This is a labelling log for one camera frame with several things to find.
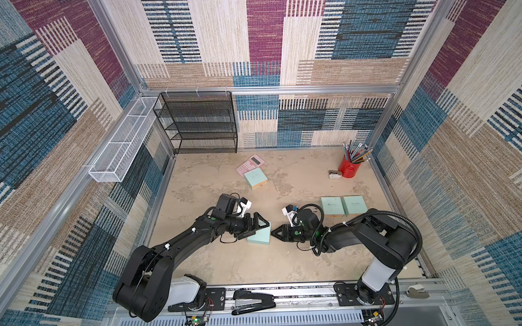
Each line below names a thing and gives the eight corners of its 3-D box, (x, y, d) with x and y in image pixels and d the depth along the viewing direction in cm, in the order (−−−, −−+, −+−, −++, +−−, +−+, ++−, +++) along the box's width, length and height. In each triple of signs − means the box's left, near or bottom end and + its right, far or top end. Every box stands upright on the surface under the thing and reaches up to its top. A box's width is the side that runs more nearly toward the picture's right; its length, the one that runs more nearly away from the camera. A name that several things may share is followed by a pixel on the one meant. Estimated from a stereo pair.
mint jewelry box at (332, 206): (323, 215, 96) (325, 211, 94) (320, 200, 101) (322, 196, 99) (343, 214, 96) (345, 211, 93) (339, 200, 101) (341, 196, 99)
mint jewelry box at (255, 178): (252, 190, 105) (251, 186, 103) (243, 177, 110) (243, 174, 108) (268, 182, 108) (268, 178, 106) (259, 170, 113) (259, 166, 111)
